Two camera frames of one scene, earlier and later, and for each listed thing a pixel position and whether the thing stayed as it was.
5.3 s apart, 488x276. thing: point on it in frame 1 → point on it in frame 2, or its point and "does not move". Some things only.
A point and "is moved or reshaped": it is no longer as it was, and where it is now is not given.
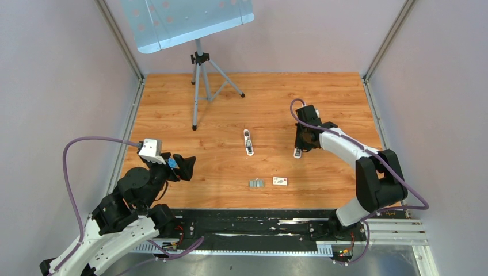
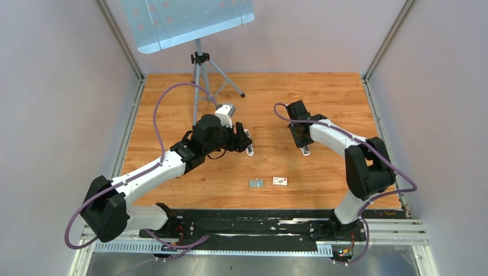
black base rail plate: (216, 227) does not move
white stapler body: (297, 153) is moved or reshaped
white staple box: (279, 181) does not move
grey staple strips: (256, 183) does not move
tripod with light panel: (158, 24) does not move
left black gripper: (185, 170) → (238, 141)
